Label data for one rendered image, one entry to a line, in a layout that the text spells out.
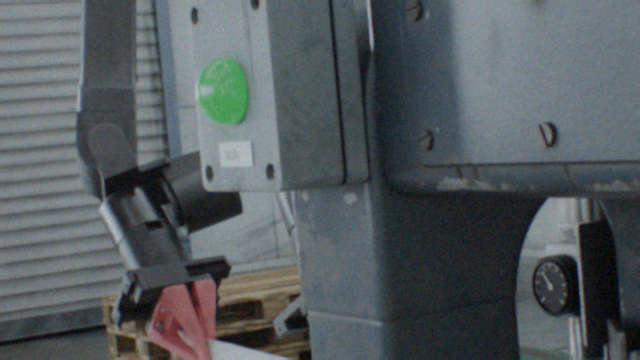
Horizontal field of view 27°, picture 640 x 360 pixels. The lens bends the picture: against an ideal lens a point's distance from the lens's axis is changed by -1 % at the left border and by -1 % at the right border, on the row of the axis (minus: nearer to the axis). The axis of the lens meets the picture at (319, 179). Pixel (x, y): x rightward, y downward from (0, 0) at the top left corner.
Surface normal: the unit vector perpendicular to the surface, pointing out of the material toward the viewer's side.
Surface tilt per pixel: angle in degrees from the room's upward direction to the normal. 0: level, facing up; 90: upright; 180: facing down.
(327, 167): 90
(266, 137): 90
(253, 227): 92
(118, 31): 61
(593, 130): 90
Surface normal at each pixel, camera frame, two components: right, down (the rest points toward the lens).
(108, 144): 0.10, -0.46
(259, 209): 0.52, 0.00
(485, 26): -0.85, 0.11
